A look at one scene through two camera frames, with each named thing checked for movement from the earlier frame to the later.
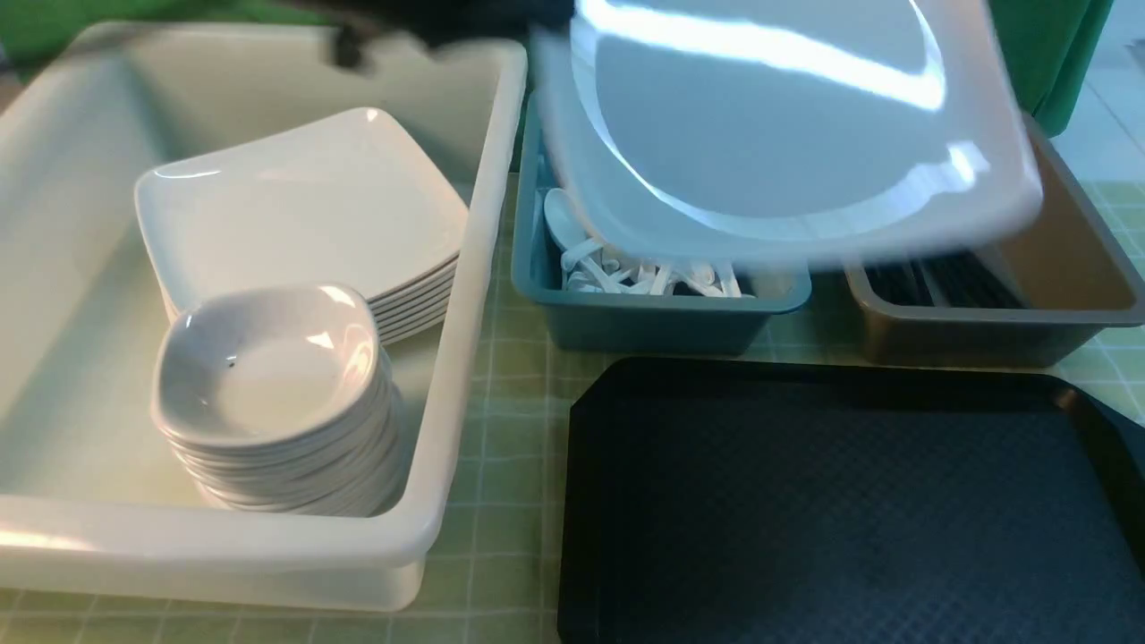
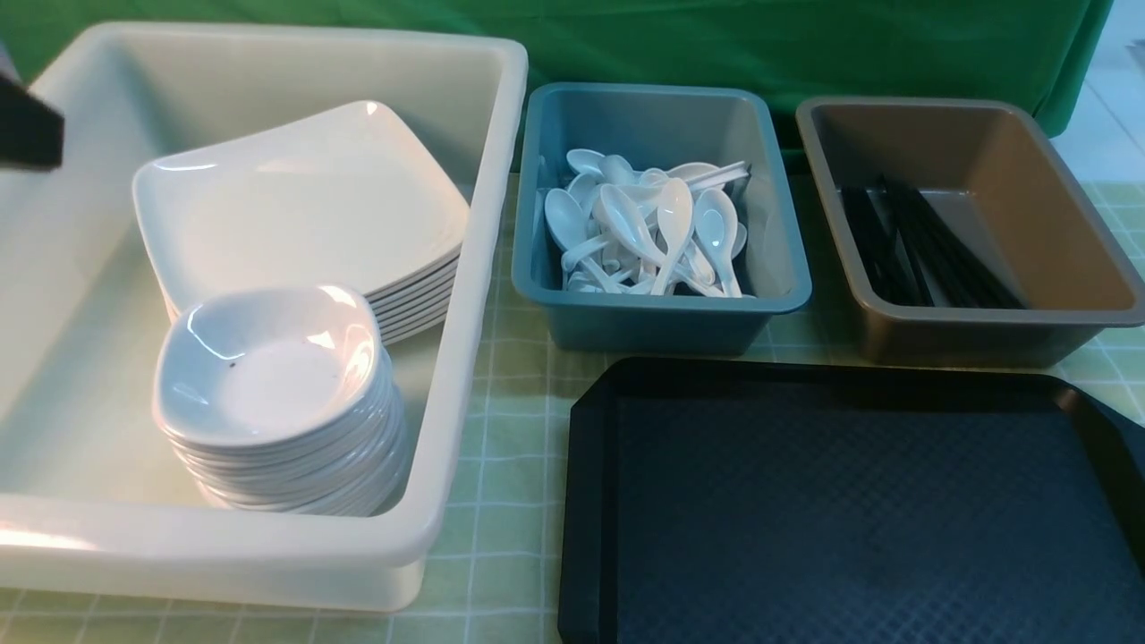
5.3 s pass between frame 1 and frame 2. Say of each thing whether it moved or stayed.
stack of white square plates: stayed
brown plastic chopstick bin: stayed
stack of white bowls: stayed
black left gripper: moved
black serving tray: stayed
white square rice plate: moved
